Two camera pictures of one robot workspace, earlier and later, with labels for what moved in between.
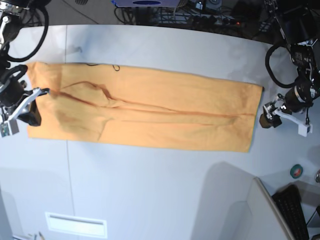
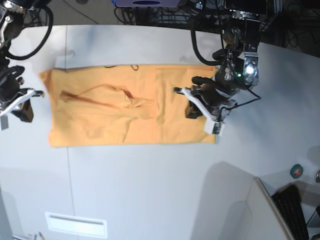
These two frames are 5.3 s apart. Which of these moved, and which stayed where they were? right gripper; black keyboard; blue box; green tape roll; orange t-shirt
Moved: right gripper; orange t-shirt
Stayed: black keyboard; green tape roll; blue box
